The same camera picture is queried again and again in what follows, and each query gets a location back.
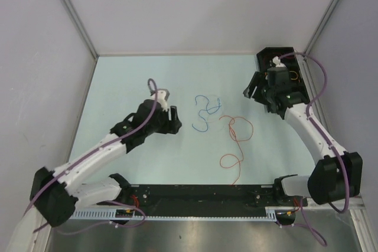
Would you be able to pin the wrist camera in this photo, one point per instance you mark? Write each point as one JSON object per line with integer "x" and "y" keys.
{"x": 162, "y": 96}
{"x": 276, "y": 62}

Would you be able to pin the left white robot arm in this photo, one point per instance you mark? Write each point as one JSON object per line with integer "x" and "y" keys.
{"x": 57, "y": 193}

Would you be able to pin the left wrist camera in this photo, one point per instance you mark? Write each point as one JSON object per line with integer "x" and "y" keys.
{"x": 162, "y": 96}

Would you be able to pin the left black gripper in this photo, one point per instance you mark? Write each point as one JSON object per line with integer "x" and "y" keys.
{"x": 170, "y": 126}

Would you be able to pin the white slotted cable duct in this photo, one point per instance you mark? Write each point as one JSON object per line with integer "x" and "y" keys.
{"x": 121, "y": 214}

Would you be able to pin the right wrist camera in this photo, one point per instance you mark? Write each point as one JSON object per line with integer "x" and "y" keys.
{"x": 276, "y": 62}

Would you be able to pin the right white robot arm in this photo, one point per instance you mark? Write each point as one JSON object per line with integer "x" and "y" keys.
{"x": 337, "y": 172}

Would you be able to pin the right aluminium frame post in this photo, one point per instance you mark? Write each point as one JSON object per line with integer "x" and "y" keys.
{"x": 321, "y": 26}

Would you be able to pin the aluminium frame post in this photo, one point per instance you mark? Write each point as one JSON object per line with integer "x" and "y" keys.
{"x": 321, "y": 26}
{"x": 79, "y": 26}

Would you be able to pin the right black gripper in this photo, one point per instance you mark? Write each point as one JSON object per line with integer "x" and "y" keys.
{"x": 258, "y": 79}

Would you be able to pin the black compartment bin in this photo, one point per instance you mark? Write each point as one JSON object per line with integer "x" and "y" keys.
{"x": 292, "y": 69}

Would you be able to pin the left aluminium frame post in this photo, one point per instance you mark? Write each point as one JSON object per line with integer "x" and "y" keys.
{"x": 79, "y": 26}

